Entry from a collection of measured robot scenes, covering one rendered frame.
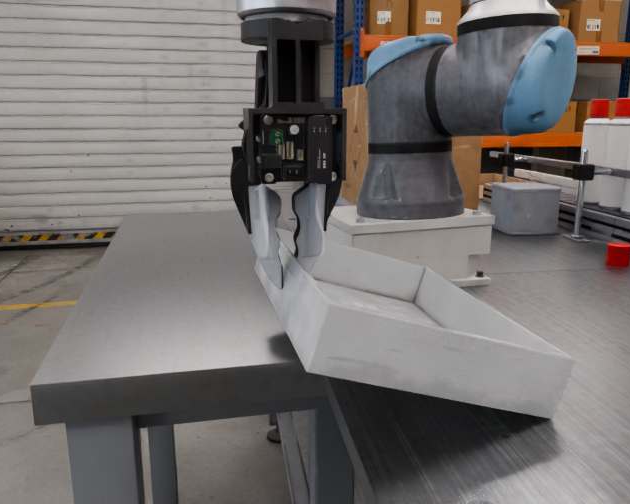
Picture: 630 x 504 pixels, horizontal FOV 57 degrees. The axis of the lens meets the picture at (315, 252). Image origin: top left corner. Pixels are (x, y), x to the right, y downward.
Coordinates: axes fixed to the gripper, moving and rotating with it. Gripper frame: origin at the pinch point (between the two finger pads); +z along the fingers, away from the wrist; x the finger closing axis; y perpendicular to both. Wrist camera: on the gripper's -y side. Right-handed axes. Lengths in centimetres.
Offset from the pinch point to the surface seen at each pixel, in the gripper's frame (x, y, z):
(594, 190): 69, -54, 1
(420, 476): 6.1, 17.6, 9.2
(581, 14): 288, -392, -89
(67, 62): -107, -442, -51
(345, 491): 11.7, -24.9, 41.1
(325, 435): 8.6, -25.0, 31.6
